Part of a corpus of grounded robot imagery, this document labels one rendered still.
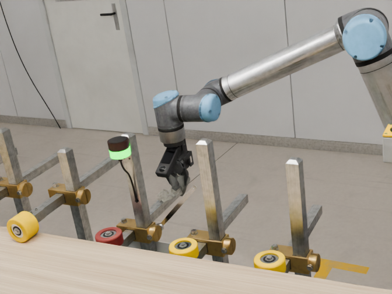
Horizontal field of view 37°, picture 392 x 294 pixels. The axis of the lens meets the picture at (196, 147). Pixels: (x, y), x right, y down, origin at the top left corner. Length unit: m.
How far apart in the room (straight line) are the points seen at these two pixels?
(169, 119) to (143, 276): 0.62
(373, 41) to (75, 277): 1.01
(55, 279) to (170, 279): 0.32
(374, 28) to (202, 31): 2.96
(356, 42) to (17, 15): 4.43
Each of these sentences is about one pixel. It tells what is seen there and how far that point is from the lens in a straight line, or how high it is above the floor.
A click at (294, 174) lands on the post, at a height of 1.09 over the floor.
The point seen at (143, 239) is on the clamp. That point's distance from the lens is 1.83.
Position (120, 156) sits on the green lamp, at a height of 1.14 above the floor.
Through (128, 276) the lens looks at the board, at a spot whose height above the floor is 0.90.
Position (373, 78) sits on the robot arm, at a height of 1.24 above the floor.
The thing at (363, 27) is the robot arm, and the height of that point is 1.39.
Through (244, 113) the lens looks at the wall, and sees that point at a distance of 4.57.
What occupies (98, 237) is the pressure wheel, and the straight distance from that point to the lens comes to 1.74.
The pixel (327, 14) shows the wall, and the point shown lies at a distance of 4.11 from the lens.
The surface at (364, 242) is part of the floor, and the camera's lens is 3.28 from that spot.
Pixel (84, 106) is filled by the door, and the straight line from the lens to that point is 5.53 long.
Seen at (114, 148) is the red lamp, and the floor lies 1.16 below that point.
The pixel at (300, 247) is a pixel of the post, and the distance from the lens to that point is 1.60.
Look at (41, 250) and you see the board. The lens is 1.77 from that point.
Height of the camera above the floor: 1.73
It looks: 21 degrees down
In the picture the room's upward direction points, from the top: 8 degrees counter-clockwise
